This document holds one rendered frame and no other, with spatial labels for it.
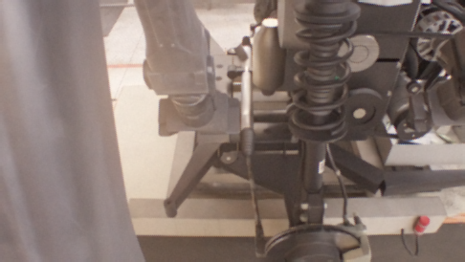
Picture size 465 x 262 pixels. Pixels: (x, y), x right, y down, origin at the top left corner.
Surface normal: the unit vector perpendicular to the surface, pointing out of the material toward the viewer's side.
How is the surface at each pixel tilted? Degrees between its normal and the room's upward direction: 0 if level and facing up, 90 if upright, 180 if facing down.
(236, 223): 90
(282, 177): 9
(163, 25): 112
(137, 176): 0
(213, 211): 0
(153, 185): 0
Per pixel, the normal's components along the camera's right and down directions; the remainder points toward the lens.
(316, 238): -0.02, 0.69
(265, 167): -0.04, -0.60
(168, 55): 0.01, 0.91
